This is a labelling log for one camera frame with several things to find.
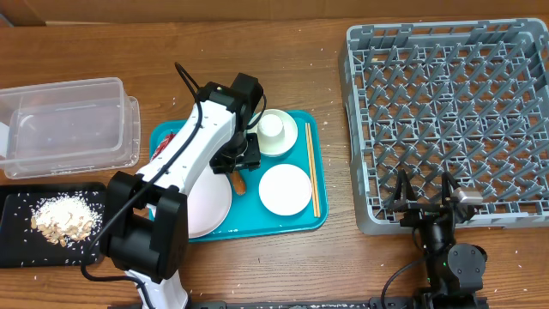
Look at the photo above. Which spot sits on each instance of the left wooden chopstick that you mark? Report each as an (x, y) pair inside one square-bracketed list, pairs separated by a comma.
[(311, 171)]

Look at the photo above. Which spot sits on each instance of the grey dishwasher rack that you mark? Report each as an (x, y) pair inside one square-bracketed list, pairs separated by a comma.
[(468, 98)]

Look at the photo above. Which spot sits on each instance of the large white plate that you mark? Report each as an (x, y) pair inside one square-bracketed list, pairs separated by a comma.
[(209, 203)]

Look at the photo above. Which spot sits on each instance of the orange carrot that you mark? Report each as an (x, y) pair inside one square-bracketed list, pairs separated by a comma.
[(238, 183)]

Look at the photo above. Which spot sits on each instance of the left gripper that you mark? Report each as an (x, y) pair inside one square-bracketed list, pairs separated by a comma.
[(251, 160)]

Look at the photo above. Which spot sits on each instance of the white upturned cup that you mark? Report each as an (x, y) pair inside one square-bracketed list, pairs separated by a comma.
[(270, 126)]

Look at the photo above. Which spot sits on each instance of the clear plastic bin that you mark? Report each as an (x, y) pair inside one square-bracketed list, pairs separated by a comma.
[(68, 127)]

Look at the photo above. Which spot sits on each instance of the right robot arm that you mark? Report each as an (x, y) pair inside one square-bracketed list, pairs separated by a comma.
[(454, 271)]

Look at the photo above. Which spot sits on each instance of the pale green bowl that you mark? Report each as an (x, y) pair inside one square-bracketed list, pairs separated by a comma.
[(277, 146)]

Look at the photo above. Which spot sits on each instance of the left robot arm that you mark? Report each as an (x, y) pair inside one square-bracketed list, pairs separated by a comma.
[(145, 222)]

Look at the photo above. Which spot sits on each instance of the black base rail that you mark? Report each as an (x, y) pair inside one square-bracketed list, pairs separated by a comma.
[(372, 303)]

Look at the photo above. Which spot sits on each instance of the rice and peanut scraps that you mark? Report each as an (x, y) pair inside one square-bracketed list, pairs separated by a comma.
[(66, 219)]

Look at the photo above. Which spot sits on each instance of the red snack wrapper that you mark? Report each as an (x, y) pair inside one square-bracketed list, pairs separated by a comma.
[(163, 144)]

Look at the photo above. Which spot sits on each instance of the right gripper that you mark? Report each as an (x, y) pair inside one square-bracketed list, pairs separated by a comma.
[(419, 213)]

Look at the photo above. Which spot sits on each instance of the right wooden chopstick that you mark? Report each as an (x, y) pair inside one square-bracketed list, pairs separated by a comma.
[(314, 171)]

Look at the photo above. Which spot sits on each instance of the small white plate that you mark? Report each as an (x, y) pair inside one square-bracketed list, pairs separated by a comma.
[(285, 190)]

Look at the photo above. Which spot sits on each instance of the wooden chopstick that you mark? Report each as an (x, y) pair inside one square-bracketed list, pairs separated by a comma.
[(314, 171), (311, 171)]

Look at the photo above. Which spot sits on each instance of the black waste tray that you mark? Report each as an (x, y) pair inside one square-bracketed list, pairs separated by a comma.
[(25, 246)]

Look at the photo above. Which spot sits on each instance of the teal plastic tray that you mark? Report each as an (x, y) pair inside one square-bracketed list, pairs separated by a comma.
[(247, 216)]

